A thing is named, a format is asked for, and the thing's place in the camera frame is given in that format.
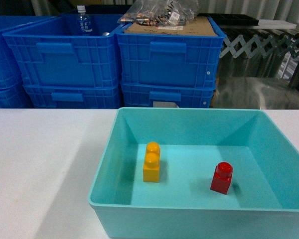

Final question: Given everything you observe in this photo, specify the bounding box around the blue crate lower middle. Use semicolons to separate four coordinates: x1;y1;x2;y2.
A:
23;84;121;109

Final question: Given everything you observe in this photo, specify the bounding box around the blue crate lower far left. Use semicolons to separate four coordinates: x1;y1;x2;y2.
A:
0;83;33;109

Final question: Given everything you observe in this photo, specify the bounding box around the blue crate upper right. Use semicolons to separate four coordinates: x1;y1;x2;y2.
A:
117;17;226;88

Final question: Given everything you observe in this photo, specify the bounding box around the clear bag of parts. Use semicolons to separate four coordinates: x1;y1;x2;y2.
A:
118;0;201;26

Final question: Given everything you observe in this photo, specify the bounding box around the teal plastic box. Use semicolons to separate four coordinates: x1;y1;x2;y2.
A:
88;108;299;239

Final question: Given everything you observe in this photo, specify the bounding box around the clear plastic water bottle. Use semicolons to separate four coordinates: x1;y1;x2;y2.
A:
69;5;94;36

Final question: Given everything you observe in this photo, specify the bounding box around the grey expandable roller conveyor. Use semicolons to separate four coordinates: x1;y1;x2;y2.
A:
220;28;299;59

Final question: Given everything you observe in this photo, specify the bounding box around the black tray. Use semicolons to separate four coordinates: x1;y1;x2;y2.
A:
198;13;259;26

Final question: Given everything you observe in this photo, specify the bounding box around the blue crate upper middle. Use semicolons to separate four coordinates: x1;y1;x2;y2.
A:
3;14;121;88

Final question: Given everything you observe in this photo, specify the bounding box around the blue crate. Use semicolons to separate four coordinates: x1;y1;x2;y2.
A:
0;15;51;90
0;83;33;109
3;14;121;88
121;83;214;108
117;17;226;88
23;84;121;109

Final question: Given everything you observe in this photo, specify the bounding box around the red one-stud toy block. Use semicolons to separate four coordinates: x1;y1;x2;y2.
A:
210;162;233;195

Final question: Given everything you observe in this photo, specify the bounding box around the brown cardboard sheet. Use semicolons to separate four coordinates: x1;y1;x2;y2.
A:
124;17;217;36

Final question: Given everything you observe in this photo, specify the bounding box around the yellow two-stud toy block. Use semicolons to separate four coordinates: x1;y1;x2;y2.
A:
143;142;160;183

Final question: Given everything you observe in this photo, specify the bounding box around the blue crate upper far left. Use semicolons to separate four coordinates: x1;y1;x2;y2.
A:
0;15;51;90

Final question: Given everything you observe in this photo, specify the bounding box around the blue crate lower right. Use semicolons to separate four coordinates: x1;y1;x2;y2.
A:
121;83;214;108

